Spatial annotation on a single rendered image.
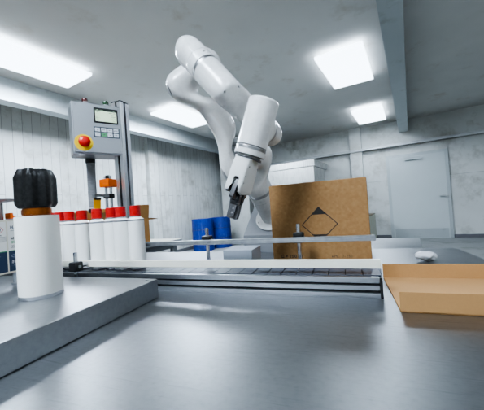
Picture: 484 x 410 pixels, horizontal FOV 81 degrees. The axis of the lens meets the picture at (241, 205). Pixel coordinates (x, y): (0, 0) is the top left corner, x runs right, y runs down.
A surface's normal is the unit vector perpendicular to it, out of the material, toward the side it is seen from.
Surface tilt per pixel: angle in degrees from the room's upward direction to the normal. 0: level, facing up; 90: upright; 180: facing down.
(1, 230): 90
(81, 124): 90
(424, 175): 90
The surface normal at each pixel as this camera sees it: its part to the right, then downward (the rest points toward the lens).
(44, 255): 0.69, -0.06
